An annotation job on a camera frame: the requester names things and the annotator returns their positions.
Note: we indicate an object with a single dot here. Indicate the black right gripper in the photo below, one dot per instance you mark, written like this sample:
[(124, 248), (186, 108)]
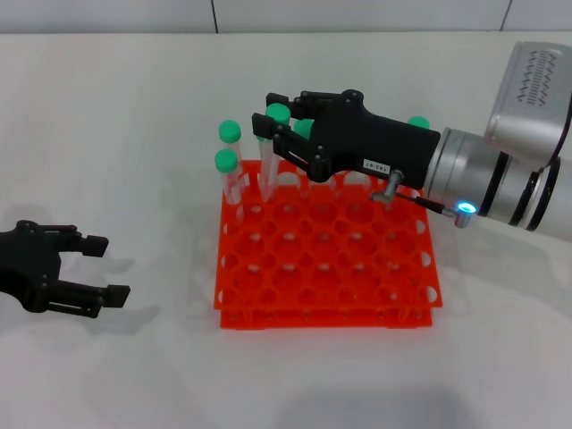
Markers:
[(375, 143)]

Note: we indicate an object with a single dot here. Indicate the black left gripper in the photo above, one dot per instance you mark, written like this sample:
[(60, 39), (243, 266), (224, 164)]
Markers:
[(27, 263)]

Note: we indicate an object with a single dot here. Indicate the orange test tube rack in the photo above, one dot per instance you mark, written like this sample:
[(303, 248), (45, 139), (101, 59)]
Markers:
[(330, 250)]

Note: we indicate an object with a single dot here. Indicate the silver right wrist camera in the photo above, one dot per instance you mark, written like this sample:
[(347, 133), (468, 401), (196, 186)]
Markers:
[(527, 98)]

